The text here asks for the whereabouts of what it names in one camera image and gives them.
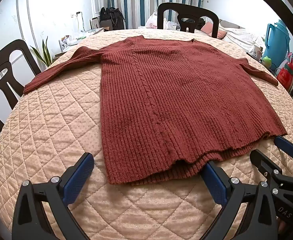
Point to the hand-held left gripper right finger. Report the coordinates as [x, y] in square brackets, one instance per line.
[215, 185]

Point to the cardboard box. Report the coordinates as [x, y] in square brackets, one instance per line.
[105, 28]

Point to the blue thermos jug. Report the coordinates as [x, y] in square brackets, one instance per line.
[277, 42]

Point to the white cup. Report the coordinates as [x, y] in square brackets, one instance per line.
[257, 51]

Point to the red bottle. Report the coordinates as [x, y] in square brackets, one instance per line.
[285, 77]

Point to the small printed box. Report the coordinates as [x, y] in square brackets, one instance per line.
[64, 42]

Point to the rust red knit sweater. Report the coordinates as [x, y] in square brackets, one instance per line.
[176, 100]

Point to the sofa with white cover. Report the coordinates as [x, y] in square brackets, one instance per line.
[241, 37]

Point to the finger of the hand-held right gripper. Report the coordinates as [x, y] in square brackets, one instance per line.
[261, 161]
[286, 145]

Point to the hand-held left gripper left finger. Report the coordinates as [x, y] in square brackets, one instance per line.
[80, 172]

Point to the green potted plant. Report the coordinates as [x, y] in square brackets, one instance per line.
[45, 55]

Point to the black backpack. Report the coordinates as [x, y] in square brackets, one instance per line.
[104, 15]

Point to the black bag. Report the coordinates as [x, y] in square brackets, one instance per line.
[117, 18]

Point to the white side desk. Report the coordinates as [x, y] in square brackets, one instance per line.
[91, 31]

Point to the pink pillow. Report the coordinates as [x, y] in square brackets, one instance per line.
[207, 27]

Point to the beige quilted blanket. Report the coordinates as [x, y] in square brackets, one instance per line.
[61, 130]

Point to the white plastic bag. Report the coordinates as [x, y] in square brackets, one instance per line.
[151, 20]

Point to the green round toy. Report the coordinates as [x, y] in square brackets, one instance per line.
[267, 61]

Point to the clear plastic bag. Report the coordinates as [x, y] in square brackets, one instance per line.
[170, 25]

